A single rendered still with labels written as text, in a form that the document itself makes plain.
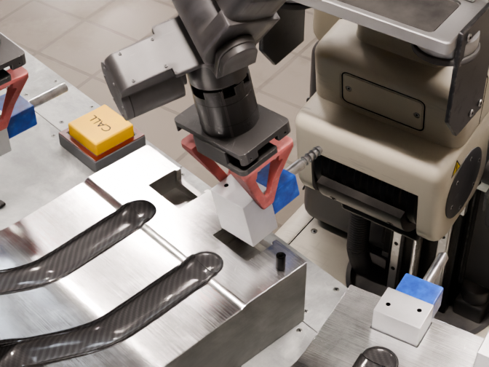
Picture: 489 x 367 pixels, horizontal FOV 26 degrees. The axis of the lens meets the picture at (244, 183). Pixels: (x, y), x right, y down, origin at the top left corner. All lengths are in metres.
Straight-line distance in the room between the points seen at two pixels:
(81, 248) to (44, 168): 0.25
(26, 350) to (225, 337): 0.20
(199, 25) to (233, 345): 0.35
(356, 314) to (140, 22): 2.10
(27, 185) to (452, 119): 0.52
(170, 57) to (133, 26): 2.16
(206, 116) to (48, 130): 0.46
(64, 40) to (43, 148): 1.67
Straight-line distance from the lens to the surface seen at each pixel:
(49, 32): 3.09
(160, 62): 0.92
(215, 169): 1.07
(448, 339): 1.08
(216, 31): 0.86
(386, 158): 1.38
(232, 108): 0.97
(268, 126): 1.00
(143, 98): 0.93
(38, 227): 1.15
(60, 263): 1.12
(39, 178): 1.34
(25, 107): 1.21
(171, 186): 1.21
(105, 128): 1.35
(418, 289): 1.10
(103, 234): 1.14
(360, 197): 1.44
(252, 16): 0.86
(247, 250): 1.14
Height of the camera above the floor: 1.67
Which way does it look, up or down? 41 degrees down
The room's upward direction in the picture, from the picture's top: straight up
